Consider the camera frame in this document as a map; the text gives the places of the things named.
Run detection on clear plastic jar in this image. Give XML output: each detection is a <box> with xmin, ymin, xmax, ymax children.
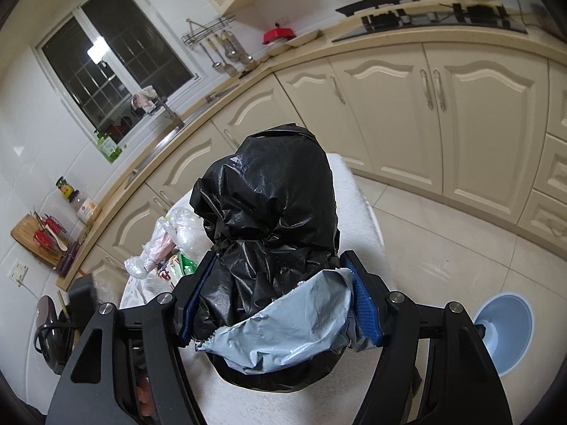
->
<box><xmin>76</xmin><ymin>195</ymin><xmax>100</xmax><ymax>224</ymax></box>

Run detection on cream kitchen base cabinets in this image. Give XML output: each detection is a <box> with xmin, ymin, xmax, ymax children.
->
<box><xmin>57</xmin><ymin>40</ymin><xmax>567</xmax><ymax>293</ymax></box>

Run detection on steel sink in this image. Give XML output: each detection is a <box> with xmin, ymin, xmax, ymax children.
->
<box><xmin>126</xmin><ymin>84</ymin><xmax>240</xmax><ymax>182</ymax></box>

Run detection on light blue plastic bucket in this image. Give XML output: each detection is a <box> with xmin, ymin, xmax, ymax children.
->
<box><xmin>472</xmin><ymin>291</ymin><xmax>534</xmax><ymax>377</ymax></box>

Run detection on white tablecloth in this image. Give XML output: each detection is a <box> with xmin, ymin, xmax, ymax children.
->
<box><xmin>117</xmin><ymin>153</ymin><xmax>395</xmax><ymax>425</ymax></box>

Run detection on beige kitchen countertop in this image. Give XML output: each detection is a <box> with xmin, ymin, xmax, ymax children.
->
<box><xmin>55</xmin><ymin>0</ymin><xmax>567</xmax><ymax>293</ymax></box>

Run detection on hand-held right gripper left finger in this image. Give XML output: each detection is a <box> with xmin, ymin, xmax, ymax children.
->
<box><xmin>44</xmin><ymin>250</ymin><xmax>218</xmax><ymax>425</ymax></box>

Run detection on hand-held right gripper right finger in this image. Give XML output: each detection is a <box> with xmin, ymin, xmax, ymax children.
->
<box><xmin>339</xmin><ymin>250</ymin><xmax>515</xmax><ymax>425</ymax></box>

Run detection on black trash bag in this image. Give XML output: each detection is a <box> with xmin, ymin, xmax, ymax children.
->
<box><xmin>190</xmin><ymin>123</ymin><xmax>355</xmax><ymax>394</ymax></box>

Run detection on red pot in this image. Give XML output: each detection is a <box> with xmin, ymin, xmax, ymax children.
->
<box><xmin>262</xmin><ymin>27</ymin><xmax>297</xmax><ymax>46</ymax></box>

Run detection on green dish soap bottle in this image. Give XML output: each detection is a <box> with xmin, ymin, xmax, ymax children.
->
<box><xmin>95</xmin><ymin>130</ymin><xmax>121</xmax><ymax>163</ymax></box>

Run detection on black kitchen appliance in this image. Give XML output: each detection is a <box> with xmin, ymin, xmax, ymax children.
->
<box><xmin>33</xmin><ymin>274</ymin><xmax>99</xmax><ymax>375</ymax></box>

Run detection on clear plastic bag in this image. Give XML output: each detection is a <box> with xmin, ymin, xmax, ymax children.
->
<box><xmin>125</xmin><ymin>207</ymin><xmax>213</xmax><ymax>279</ymax></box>

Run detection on steel spatula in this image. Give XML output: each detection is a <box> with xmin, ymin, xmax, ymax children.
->
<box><xmin>219</xmin><ymin>40</ymin><xmax>235</xmax><ymax>76</ymax></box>

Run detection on grey plastic mailer bag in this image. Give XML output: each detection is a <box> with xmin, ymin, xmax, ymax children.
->
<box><xmin>195</xmin><ymin>269</ymin><xmax>377</xmax><ymax>375</ymax></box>

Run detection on black stove splash guard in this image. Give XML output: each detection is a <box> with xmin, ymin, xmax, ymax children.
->
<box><xmin>335</xmin><ymin>0</ymin><xmax>419</xmax><ymax>17</ymax></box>

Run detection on pink cloth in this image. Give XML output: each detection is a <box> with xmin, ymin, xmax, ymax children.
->
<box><xmin>130</xmin><ymin>89</ymin><xmax>158</xmax><ymax>111</ymax></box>

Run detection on steel faucet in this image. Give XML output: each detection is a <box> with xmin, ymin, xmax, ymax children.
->
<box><xmin>151</xmin><ymin>97</ymin><xmax>184</xmax><ymax>129</ymax></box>

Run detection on white wall socket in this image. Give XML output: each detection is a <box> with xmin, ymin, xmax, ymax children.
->
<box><xmin>8</xmin><ymin>260</ymin><xmax>29</xmax><ymax>285</ymax></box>

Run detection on dark kitchen window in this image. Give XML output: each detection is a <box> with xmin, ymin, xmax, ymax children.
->
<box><xmin>35</xmin><ymin>0</ymin><xmax>198</xmax><ymax>131</ymax></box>

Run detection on yellow label sauce bottle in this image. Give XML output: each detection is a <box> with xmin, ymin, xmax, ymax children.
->
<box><xmin>55</xmin><ymin>177</ymin><xmax>78</xmax><ymax>204</ymax></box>

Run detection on red handled utensils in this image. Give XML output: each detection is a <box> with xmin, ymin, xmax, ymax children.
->
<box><xmin>33</xmin><ymin>212</ymin><xmax>67</xmax><ymax>249</ymax></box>

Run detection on dark purple kitchen tool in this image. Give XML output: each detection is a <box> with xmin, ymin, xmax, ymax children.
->
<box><xmin>57</xmin><ymin>241</ymin><xmax>83</xmax><ymax>275</ymax></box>

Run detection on black gas stove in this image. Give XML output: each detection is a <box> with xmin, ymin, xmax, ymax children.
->
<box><xmin>332</xmin><ymin>0</ymin><xmax>529</xmax><ymax>44</ymax></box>

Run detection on green snack packet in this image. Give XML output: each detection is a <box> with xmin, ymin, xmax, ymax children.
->
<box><xmin>170</xmin><ymin>252</ymin><xmax>198</xmax><ymax>284</ymax></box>

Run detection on beige tray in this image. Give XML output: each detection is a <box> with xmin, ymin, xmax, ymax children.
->
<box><xmin>266</xmin><ymin>29</ymin><xmax>322</xmax><ymax>56</ymax></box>

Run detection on steel skimmer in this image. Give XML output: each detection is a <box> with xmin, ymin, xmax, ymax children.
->
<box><xmin>224</xmin><ymin>31</ymin><xmax>255</xmax><ymax>65</ymax></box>

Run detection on wooden cutting board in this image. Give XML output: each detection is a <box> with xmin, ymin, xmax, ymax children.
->
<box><xmin>10</xmin><ymin>212</ymin><xmax>72</xmax><ymax>266</ymax></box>

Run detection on steel ladle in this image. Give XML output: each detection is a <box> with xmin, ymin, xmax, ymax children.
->
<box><xmin>204</xmin><ymin>38</ymin><xmax>222</xmax><ymax>69</ymax></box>

